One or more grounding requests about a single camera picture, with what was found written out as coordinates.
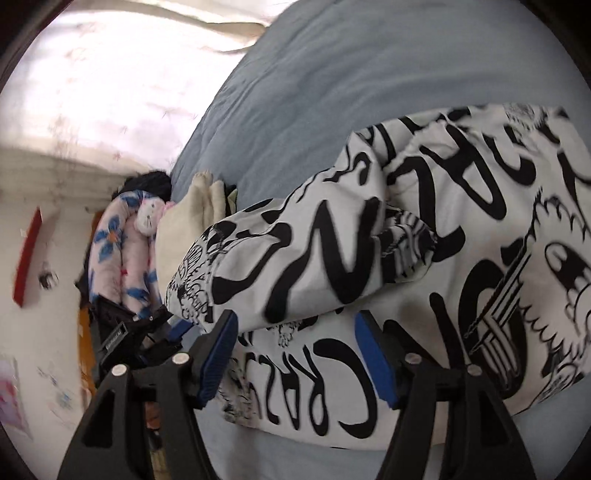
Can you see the white cat plush toy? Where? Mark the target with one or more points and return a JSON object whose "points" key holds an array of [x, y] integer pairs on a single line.
{"points": [[147, 219]]}

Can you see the cream fleece blanket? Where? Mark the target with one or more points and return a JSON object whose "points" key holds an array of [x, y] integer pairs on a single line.
{"points": [[184, 221]]}

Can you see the pink wall poster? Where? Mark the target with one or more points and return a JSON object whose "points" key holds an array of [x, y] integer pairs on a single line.
{"points": [[14, 397]]}

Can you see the blue bed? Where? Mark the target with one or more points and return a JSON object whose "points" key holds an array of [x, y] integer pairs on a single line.
{"points": [[346, 69]]}

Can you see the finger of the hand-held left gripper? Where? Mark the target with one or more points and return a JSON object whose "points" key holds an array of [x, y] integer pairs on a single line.
{"points": [[180, 331]]}

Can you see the pink blue floral quilt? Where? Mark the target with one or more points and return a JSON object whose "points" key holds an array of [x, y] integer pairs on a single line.
{"points": [[111, 258]]}

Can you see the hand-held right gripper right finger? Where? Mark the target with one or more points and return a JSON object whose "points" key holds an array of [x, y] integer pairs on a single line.
{"points": [[374, 364]]}

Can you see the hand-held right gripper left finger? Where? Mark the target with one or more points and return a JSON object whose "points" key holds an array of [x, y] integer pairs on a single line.
{"points": [[217, 355]]}

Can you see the red wall hanging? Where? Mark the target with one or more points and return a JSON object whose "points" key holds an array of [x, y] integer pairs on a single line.
{"points": [[27, 258]]}

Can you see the black fuzzy cloth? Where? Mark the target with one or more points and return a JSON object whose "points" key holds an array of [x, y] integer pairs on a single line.
{"points": [[147, 182]]}

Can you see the white floral curtain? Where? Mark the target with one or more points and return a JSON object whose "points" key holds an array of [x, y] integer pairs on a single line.
{"points": [[115, 69]]}

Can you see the white black graffiti print jacket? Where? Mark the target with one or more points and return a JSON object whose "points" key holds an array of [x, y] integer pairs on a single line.
{"points": [[415, 277]]}

